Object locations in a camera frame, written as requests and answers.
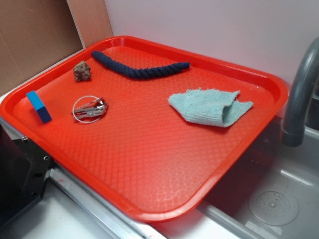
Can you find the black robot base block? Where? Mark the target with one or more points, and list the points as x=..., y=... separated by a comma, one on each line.
x=24, y=169

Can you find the brown rough rock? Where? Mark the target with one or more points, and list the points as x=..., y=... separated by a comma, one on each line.
x=81, y=71

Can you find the red plastic tray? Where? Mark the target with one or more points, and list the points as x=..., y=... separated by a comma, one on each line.
x=142, y=156

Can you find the light blue folded cloth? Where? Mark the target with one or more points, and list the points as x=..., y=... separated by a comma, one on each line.
x=210, y=107

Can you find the blue two-tone eraser block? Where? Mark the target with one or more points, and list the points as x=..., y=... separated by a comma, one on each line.
x=39, y=106

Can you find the wooden board panel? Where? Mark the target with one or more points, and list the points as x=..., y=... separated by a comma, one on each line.
x=91, y=20

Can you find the grey plastic faucet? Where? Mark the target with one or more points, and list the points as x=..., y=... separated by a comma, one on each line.
x=303, y=104

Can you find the grey toy sink basin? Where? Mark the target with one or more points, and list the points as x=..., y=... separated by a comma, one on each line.
x=272, y=191

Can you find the brown cardboard panel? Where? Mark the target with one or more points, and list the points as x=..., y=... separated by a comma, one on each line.
x=34, y=35

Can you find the silver keys on wire ring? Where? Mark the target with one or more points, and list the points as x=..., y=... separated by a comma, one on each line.
x=89, y=109

